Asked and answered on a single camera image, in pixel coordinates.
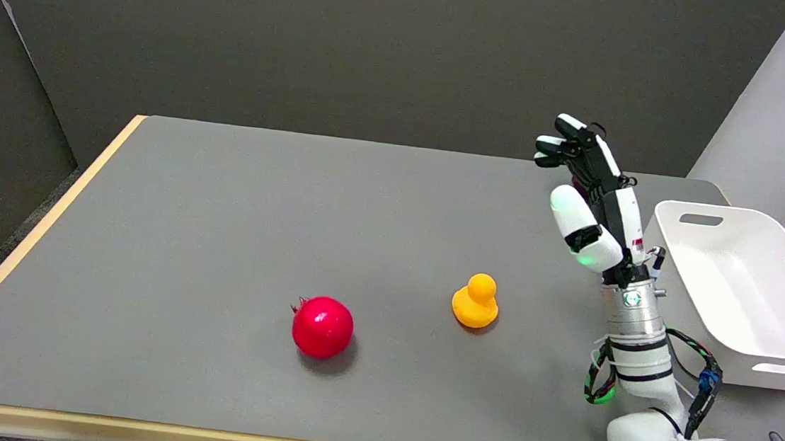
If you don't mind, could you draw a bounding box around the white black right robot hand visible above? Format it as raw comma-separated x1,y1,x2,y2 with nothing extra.
523,110,677,292

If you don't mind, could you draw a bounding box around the yellow rubber duck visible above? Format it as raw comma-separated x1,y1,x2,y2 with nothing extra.
449,271,502,331

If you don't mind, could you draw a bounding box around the white plastic bin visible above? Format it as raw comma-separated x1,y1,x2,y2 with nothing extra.
631,198,785,391

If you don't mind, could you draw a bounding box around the red pomegranate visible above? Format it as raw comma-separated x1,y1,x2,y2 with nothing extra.
287,294,357,362

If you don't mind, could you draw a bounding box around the black green cable loop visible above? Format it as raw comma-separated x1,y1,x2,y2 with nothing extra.
583,336,621,407

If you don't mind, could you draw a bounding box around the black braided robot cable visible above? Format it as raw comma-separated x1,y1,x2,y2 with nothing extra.
655,328,727,441

